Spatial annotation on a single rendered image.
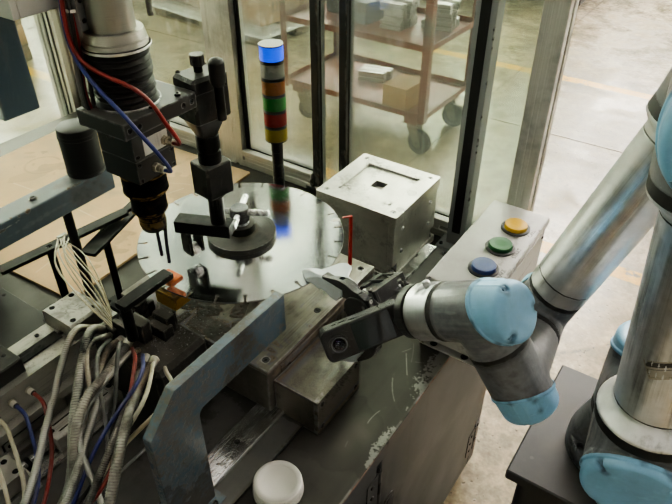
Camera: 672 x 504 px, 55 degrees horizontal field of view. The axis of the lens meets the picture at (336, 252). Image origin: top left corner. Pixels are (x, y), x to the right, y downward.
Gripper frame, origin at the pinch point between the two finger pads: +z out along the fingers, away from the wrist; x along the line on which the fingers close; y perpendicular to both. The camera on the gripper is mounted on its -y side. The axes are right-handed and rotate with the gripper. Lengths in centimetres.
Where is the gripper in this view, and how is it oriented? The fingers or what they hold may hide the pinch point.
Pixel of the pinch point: (318, 317)
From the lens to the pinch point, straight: 98.4
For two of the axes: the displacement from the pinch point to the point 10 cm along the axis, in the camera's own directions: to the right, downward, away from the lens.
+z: -6.1, 0.7, 7.9
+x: -3.8, -9.0, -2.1
